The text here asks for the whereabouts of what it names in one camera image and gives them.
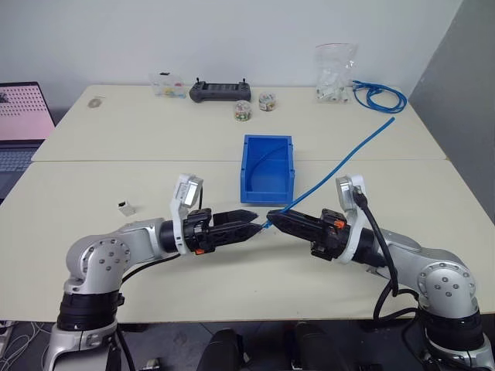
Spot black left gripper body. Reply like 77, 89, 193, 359
182, 208, 217, 257

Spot clear bag of white couplers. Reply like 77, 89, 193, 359
312, 43, 359, 105

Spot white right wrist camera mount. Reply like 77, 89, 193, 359
334, 174, 367, 266

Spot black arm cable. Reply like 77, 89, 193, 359
353, 186, 421, 322
110, 253, 183, 371

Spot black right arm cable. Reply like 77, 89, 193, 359
353, 186, 421, 322

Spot clear jar of colourful clips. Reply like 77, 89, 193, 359
233, 100, 254, 123
257, 91, 279, 111

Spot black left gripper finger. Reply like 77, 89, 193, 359
210, 223, 261, 247
211, 209, 259, 229

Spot clear box of colourful items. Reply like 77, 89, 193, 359
149, 70, 186, 100

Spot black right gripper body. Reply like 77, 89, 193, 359
310, 208, 350, 262

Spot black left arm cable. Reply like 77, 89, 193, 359
110, 253, 183, 371

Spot grey laptop with pink screen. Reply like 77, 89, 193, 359
0, 81, 57, 203

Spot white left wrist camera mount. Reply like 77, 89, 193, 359
169, 173, 205, 256

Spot blue plastic bin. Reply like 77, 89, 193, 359
239, 133, 297, 206

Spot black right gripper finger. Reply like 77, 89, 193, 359
268, 217, 321, 246
266, 209, 323, 230

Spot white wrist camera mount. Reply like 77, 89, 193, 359
334, 174, 367, 266
169, 173, 205, 256

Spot black handheld controller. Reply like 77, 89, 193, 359
188, 77, 254, 104

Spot short curved blue cable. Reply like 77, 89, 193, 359
247, 144, 289, 191

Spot white floor cables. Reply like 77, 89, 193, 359
0, 319, 53, 366

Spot long straight blue cable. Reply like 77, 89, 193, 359
259, 117, 396, 232

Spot dark rounded shape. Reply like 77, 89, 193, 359
202, 328, 245, 371
283, 321, 338, 371

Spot coiled blue network cable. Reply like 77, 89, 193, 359
350, 79, 408, 114

